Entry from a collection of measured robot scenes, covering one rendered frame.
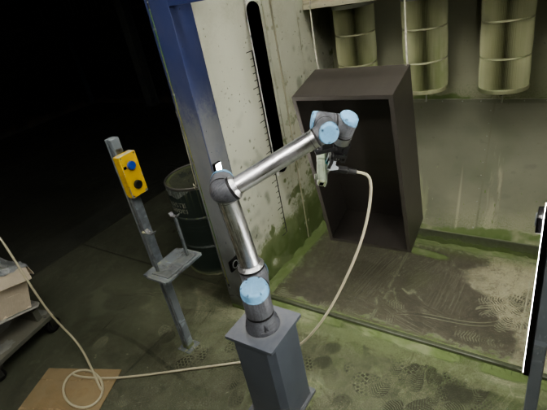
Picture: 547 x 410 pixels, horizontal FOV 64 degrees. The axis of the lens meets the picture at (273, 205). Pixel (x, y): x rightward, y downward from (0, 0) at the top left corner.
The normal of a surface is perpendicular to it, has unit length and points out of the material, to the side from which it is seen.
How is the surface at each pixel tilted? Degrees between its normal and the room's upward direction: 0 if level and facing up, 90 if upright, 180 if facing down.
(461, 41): 90
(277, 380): 90
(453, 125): 57
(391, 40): 90
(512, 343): 0
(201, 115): 90
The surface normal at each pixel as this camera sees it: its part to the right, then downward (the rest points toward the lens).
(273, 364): 0.21, 0.44
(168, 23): -0.53, 0.48
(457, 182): -0.55, -0.07
